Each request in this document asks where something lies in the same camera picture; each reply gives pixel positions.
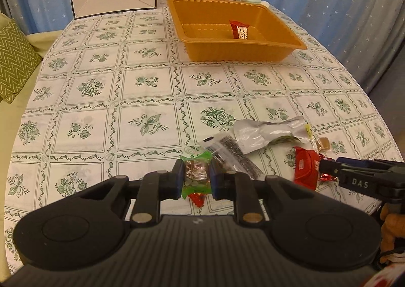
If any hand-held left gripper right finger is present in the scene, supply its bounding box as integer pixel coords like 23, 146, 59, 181
209, 160, 321, 228

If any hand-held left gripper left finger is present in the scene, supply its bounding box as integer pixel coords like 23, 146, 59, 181
73, 160, 185, 228

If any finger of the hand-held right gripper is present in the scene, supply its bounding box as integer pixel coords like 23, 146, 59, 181
336, 156, 405, 170
319, 160, 405, 195

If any green candy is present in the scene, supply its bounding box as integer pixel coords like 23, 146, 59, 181
179, 151, 213, 200

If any clear black sesame bar packet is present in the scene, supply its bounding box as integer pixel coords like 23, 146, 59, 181
203, 135, 264, 180

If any clear caramel candy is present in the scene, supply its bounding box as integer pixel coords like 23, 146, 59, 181
312, 137, 332, 153

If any yellow plastic tray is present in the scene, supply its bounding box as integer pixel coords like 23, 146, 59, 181
167, 0, 308, 62

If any large red white candy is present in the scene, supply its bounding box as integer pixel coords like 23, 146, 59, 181
229, 20, 251, 40

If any person's right hand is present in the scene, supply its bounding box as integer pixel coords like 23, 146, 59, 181
380, 205, 405, 255

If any silver foil packet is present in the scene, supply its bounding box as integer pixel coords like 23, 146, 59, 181
233, 116, 309, 152

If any person's red patterned clothing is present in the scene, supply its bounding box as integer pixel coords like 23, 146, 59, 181
362, 262, 405, 287

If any pale yellow sofa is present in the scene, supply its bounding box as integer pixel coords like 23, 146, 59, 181
0, 11, 65, 155

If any green zigzag cushion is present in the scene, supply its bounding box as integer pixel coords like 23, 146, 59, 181
0, 18, 44, 104

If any black cable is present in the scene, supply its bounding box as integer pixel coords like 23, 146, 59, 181
376, 251, 405, 266

